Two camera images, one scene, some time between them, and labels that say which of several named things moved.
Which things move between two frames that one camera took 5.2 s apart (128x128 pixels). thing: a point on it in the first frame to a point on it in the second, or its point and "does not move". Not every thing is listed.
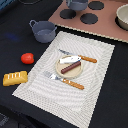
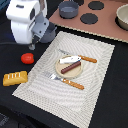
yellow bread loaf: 15,78 does not move
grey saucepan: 77,5 to 68,9
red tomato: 27,58 does not move
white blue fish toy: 70,60 does not move
